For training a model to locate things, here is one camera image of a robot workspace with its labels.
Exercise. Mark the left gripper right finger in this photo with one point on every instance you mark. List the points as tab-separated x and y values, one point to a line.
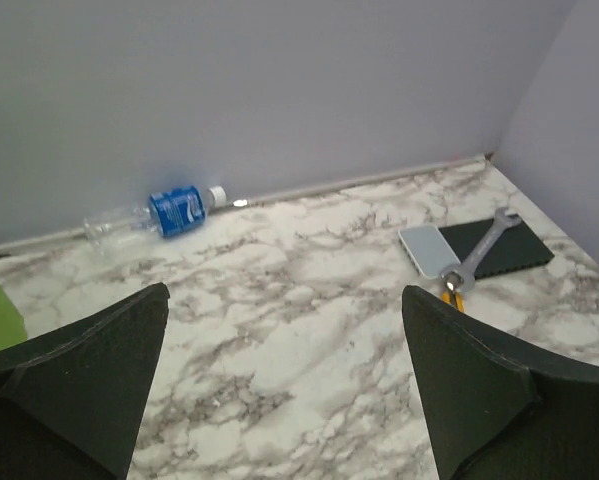
496	406

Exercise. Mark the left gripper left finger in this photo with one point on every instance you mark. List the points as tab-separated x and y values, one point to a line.
72	400

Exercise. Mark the blue label bottle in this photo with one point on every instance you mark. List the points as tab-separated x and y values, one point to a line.
162	216

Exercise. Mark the yellow black utility knife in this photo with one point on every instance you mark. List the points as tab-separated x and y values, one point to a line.
451	296

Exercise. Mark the silver wrench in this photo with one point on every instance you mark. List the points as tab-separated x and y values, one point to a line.
462	275

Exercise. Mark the black foam block right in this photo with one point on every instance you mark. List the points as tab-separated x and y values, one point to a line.
518	248

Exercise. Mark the grey rectangular plate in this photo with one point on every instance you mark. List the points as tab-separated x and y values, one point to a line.
428	249

